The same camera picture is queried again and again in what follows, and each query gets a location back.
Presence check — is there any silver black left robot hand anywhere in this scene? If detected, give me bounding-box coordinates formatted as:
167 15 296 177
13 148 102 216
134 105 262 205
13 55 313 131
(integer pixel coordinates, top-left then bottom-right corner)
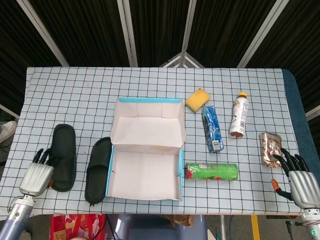
19 148 60 198

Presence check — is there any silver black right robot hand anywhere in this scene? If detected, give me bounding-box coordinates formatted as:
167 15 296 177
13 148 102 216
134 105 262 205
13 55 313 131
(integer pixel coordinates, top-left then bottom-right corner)
271 147 320 209

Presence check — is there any black rubber slipper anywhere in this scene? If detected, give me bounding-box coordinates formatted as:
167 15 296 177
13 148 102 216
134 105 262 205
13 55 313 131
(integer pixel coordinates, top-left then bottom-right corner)
84 136 113 206
50 123 77 193

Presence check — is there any red patterned bag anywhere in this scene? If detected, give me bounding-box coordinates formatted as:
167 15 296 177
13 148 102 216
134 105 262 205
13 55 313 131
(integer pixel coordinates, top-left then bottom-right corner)
49 213 107 240

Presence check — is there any light blue shoe box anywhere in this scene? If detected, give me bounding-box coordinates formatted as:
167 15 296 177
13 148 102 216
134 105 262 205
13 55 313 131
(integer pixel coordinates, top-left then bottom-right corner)
104 96 187 202

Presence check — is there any silver red foil snack packet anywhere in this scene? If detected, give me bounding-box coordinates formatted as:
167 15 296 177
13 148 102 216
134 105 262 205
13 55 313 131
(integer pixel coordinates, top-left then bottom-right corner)
258 132 285 168

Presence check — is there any white sneaker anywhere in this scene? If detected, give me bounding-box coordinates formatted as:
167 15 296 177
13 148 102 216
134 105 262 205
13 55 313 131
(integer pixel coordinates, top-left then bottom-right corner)
0 120 18 145

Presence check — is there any blue checked tablecloth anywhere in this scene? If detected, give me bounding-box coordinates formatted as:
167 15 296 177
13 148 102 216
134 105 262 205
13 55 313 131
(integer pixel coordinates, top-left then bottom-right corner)
0 66 305 217

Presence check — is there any green chips can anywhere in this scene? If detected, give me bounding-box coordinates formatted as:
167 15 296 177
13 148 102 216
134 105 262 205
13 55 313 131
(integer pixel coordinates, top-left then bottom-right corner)
184 162 240 181

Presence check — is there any yellow capped drink bottle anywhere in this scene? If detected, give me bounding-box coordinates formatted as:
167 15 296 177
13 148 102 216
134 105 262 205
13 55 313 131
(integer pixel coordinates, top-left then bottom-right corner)
229 91 250 139

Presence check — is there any blue cookie package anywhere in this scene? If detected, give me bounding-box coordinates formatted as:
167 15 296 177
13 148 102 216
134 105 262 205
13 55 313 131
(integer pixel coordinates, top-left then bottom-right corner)
201 105 225 153

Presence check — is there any brown paper bag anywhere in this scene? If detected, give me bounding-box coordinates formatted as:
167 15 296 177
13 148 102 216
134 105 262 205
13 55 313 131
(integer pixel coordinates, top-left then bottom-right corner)
167 214 196 227

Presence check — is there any dark brown screen panel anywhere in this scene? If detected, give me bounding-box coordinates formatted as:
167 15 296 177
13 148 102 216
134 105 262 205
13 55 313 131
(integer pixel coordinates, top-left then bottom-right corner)
129 0 191 67
0 0 63 111
28 0 132 67
187 0 278 68

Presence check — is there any yellow green scrub sponge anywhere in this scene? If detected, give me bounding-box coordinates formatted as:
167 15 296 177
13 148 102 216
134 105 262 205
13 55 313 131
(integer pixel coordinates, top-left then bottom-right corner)
185 88 211 114

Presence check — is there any white screen frame post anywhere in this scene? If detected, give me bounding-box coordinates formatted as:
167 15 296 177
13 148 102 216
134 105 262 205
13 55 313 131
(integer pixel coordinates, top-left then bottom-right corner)
16 0 70 67
116 0 139 67
180 0 198 55
236 0 289 68

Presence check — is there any white screen foot bracket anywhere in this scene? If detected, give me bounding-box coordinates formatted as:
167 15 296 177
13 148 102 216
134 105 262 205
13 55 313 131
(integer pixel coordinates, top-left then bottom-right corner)
159 51 205 68

